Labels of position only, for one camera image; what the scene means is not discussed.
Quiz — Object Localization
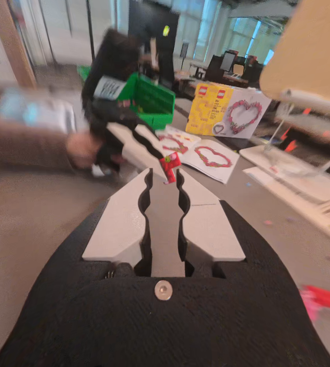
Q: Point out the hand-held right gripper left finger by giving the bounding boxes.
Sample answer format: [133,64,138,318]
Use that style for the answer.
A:
[82,168,154,269]

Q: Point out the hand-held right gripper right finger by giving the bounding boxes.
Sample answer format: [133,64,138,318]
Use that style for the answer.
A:
[176,169,246,262]

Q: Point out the person's left forearm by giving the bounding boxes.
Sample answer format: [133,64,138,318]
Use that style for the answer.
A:
[0,111,77,174]

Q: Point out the red pink lego assembly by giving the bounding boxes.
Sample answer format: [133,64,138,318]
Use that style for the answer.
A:
[299,285,330,323]

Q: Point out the black screen panel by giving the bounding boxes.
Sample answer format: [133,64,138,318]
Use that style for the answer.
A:
[128,0,180,89]

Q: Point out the lego instruction booklet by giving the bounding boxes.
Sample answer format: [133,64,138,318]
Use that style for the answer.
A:
[156,126,240,184]

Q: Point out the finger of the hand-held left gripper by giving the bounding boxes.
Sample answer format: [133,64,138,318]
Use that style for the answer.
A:
[133,124,167,161]
[107,123,169,183]

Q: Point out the yellow lego box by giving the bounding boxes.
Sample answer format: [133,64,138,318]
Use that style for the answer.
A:
[186,83,272,139]

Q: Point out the green plastic bin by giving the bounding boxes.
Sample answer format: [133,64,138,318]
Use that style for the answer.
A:
[116,72,176,130]

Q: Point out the red lego piece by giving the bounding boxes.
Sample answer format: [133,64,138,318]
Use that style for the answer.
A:
[159,151,182,184]

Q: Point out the dark desktop monitors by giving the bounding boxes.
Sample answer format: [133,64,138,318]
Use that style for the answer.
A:
[205,50,264,84]

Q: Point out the person's left hand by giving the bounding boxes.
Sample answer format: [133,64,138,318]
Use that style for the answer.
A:
[66,133,104,170]

